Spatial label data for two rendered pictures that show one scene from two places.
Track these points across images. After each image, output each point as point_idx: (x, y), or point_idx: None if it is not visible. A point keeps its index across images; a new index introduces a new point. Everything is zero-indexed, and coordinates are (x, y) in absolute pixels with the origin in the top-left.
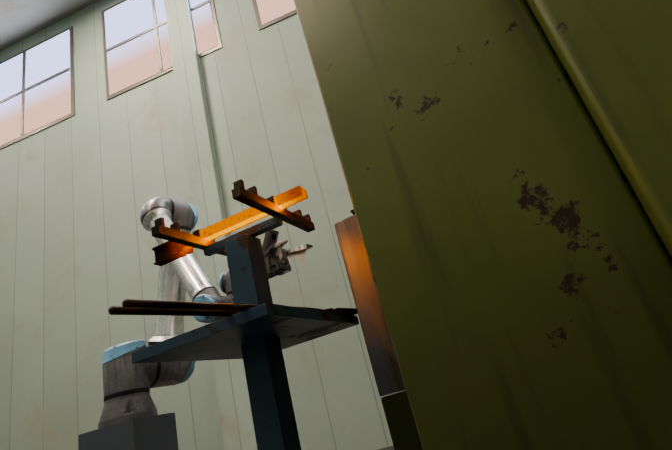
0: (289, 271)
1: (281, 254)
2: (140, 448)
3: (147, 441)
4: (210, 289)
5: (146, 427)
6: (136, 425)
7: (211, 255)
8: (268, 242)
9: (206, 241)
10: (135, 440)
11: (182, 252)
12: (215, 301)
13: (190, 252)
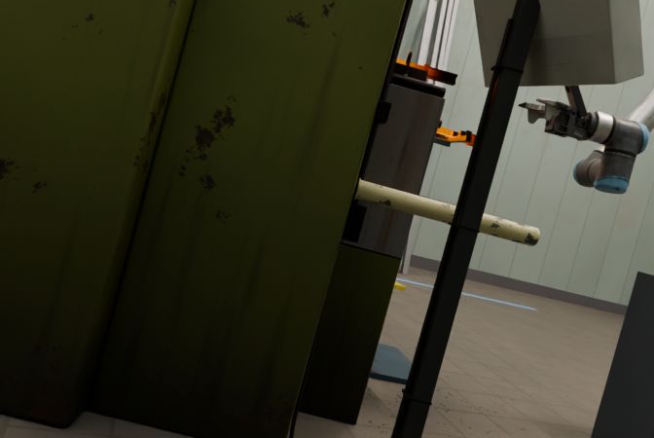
0: (557, 130)
1: (527, 119)
2: (635, 298)
3: (645, 296)
4: (591, 153)
5: (648, 284)
6: (638, 277)
7: (448, 146)
8: (567, 97)
9: (448, 137)
10: (633, 289)
11: (467, 143)
12: (575, 166)
13: (467, 142)
